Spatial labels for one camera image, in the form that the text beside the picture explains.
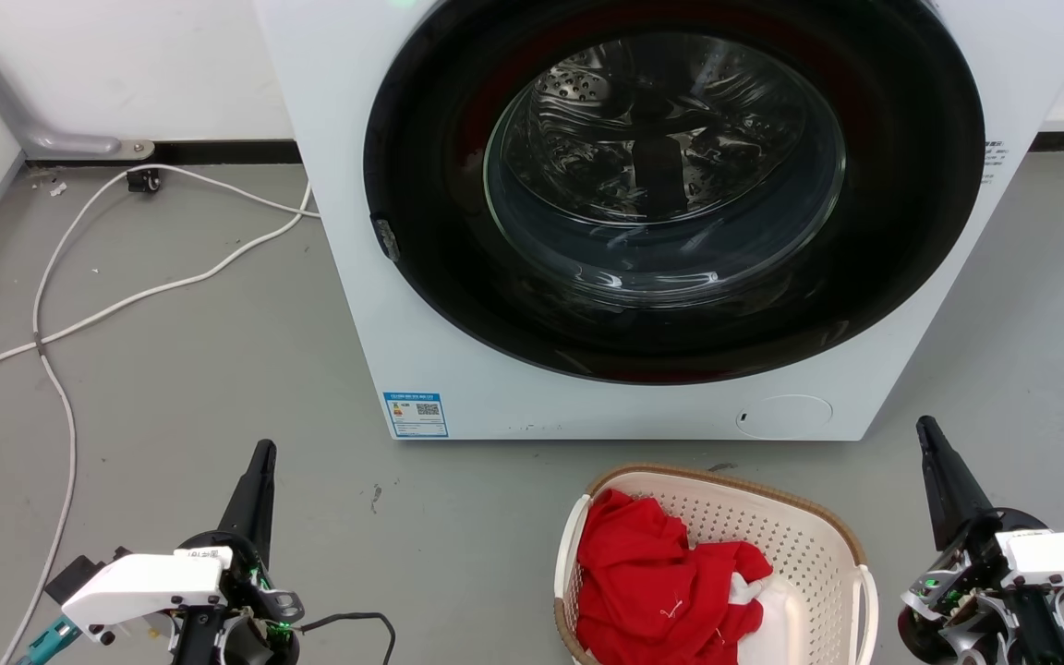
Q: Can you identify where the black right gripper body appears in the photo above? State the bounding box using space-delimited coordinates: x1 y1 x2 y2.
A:
896 507 1064 665

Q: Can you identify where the red garment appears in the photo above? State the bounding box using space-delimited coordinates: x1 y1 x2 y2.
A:
575 489 774 665

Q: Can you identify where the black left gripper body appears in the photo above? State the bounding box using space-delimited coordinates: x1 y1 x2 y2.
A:
172 530 305 665

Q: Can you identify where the round white filter cover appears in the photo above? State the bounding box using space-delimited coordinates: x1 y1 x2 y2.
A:
735 395 834 439

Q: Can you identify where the blue energy label sticker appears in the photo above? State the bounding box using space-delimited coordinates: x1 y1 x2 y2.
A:
383 392 449 439

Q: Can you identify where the grey drain pipe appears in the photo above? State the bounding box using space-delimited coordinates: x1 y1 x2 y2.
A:
0 50 155 161

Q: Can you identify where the cream plastic laundry basket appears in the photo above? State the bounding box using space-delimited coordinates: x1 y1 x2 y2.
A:
553 464 880 665

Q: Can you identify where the black round washer door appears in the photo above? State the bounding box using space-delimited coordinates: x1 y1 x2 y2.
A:
364 0 987 385

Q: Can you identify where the white power cable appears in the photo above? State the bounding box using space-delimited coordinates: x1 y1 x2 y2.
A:
0 181 313 417
0 164 320 665

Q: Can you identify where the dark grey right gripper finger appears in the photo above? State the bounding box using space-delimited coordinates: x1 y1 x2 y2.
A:
1003 591 1064 665
915 416 997 552

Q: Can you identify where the white garment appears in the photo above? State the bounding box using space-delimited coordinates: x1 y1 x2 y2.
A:
729 571 808 665

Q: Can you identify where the white front-load washing machine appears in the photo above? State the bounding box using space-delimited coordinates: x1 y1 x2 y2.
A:
253 0 1064 442

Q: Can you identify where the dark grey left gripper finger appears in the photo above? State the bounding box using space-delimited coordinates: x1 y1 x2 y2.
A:
217 440 277 566
170 608 221 665

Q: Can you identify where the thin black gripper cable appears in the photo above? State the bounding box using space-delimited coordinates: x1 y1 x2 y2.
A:
296 611 398 665

